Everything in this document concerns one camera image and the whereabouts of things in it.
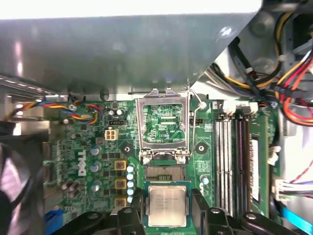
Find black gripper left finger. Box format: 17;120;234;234
56;188;148;235

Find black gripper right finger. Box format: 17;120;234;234
191;188;294;235

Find silver topped CPU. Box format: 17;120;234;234
143;180;193;228

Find metal socket cover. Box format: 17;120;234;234
135;88;193;164

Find CPU socket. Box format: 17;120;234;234
143;160;189;183

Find black RAM slot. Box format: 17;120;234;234
216;115;224;211
224;115;233;212
235;115;245;216

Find blue VGA port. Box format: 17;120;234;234
45;210;65;235

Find green RAM stick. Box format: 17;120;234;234
248;114;271;217

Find green Dell motherboard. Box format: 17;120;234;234
41;97;281;235

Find white four-pin power socket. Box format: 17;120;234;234
104;128;119;142

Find black case fan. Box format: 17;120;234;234
0;121;49;235

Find silver power supply unit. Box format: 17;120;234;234
0;0;264;98

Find black PC case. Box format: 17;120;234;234
0;0;313;235

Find white wire connector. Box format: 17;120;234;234
271;178;291;203

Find light blue SATA wire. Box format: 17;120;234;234
280;205;306;233

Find wire locking lever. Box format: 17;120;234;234
188;89;206;159

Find orange red power wires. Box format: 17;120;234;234
270;47;313;128

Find yellow black power wires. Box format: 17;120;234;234
205;11;293;98

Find multicoloured fan wire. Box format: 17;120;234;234
7;96;103;125

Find thick black cable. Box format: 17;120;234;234
227;36;279;110

